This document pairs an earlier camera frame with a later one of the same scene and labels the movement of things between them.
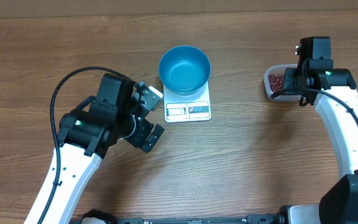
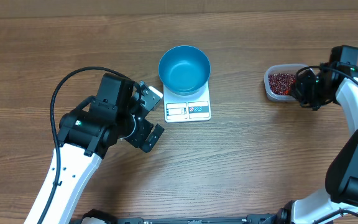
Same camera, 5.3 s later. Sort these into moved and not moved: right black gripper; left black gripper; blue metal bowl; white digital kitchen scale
Moved: right black gripper
Not moved: white digital kitchen scale; left black gripper; blue metal bowl
